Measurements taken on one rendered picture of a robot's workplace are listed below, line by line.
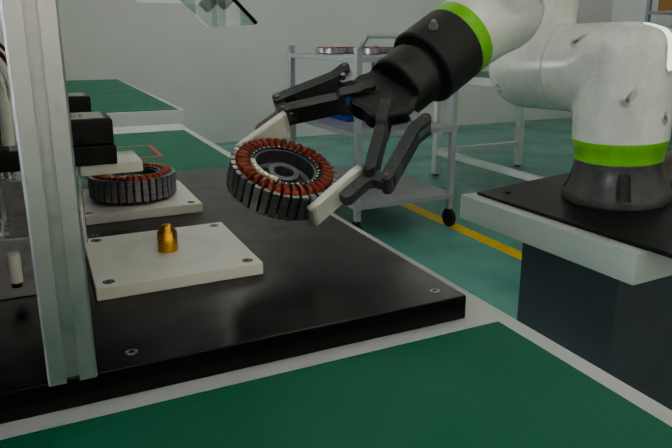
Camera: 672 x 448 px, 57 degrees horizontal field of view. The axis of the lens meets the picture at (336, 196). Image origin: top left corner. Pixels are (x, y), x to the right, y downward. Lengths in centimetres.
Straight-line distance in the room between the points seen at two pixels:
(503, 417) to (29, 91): 35
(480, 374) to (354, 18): 626
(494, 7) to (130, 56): 535
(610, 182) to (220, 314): 60
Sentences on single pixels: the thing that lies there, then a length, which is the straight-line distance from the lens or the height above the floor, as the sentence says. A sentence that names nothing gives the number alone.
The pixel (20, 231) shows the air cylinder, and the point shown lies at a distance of 61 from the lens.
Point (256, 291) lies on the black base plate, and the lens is 56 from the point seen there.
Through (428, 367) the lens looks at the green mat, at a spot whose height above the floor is 75.
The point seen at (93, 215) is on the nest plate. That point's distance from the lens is 80.
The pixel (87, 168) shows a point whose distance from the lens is 59.
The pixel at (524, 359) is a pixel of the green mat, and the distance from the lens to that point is 51.
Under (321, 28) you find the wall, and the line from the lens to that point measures 649.
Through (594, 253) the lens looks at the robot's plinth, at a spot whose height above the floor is 73.
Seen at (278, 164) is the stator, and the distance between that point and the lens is 65.
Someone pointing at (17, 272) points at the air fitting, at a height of 80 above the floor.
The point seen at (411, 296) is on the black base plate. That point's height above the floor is 77.
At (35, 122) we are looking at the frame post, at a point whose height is 94.
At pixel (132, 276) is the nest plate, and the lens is 59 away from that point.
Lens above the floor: 99
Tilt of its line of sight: 14 degrees down
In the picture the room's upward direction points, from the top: straight up
